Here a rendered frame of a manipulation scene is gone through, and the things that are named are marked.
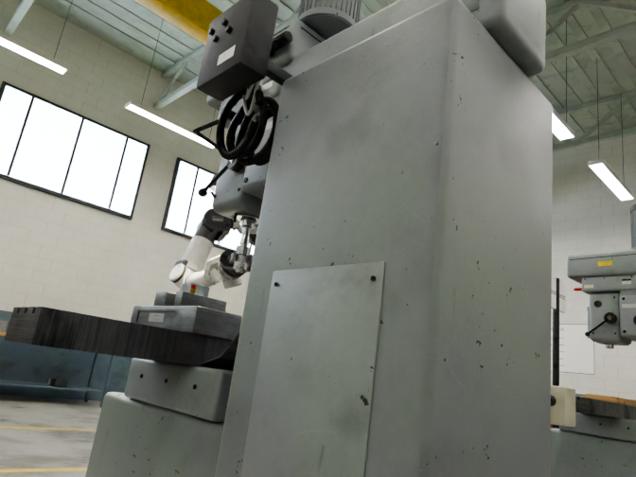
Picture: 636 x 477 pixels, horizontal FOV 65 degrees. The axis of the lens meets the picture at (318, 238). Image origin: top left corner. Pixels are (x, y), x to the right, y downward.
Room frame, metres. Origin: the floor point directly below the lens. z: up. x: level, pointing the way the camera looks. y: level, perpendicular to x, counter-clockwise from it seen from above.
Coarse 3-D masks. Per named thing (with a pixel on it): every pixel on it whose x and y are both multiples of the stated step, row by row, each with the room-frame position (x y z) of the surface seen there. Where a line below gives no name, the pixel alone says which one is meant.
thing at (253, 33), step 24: (240, 0) 1.04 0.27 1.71; (264, 0) 1.02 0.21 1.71; (216, 24) 1.12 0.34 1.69; (240, 24) 1.02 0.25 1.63; (264, 24) 1.03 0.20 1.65; (216, 48) 1.10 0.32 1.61; (240, 48) 1.01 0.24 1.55; (264, 48) 1.04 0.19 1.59; (216, 72) 1.08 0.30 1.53; (240, 72) 1.04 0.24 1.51; (264, 72) 1.05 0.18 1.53; (216, 96) 1.17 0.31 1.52
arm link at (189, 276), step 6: (186, 270) 1.90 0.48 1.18; (186, 276) 1.90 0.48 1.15; (192, 276) 1.85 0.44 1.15; (198, 276) 1.83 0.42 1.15; (180, 282) 1.90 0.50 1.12; (186, 282) 1.87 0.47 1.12; (192, 282) 1.85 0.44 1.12; (198, 282) 1.84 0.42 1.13; (204, 282) 1.82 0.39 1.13; (180, 288) 1.91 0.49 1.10
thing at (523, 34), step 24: (408, 0) 0.99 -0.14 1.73; (432, 0) 0.93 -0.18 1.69; (480, 0) 0.85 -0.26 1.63; (504, 0) 0.82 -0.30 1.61; (528, 0) 0.89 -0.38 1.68; (360, 24) 1.10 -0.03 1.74; (384, 24) 1.03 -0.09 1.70; (504, 24) 0.83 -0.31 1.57; (528, 24) 0.89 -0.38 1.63; (312, 48) 1.23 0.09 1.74; (336, 48) 1.16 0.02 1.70; (504, 48) 0.89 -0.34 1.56; (528, 48) 0.90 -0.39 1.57; (288, 72) 1.30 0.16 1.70; (528, 72) 0.96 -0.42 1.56
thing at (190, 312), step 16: (176, 304) 1.37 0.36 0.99; (192, 304) 1.38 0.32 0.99; (208, 304) 1.42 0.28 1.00; (224, 304) 1.46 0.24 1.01; (144, 320) 1.49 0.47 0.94; (160, 320) 1.42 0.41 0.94; (176, 320) 1.36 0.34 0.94; (192, 320) 1.30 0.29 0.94; (208, 320) 1.33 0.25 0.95; (224, 320) 1.36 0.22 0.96; (240, 320) 1.40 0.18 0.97; (208, 336) 1.37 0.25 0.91; (224, 336) 1.37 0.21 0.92
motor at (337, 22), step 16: (304, 0) 1.31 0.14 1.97; (320, 0) 1.27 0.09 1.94; (336, 0) 1.27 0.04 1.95; (352, 0) 1.29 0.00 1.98; (304, 16) 1.29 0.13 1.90; (320, 16) 1.28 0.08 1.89; (336, 16) 1.27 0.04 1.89; (352, 16) 1.30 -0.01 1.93; (320, 32) 1.35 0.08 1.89; (336, 32) 1.34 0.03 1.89
